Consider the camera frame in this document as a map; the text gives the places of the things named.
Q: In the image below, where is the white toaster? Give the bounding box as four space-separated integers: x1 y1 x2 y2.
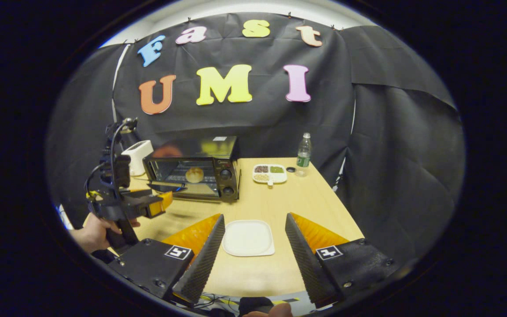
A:
121 140 154 177

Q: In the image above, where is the black cable bundle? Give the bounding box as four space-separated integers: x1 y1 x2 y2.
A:
198 294 241 314

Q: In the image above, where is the black electric oven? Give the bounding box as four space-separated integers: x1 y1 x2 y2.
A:
143 136 242 203

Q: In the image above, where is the white square plate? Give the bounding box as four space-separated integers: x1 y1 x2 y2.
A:
222 220 276 257

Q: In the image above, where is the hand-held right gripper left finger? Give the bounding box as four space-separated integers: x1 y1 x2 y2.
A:
108 214 226 307

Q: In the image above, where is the clear water bottle green label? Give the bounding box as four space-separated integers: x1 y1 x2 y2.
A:
296 133 312 177

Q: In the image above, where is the white divided snack tray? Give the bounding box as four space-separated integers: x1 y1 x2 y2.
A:
253 164 287 187

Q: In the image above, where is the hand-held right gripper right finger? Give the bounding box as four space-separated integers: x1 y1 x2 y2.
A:
285 212 400 309

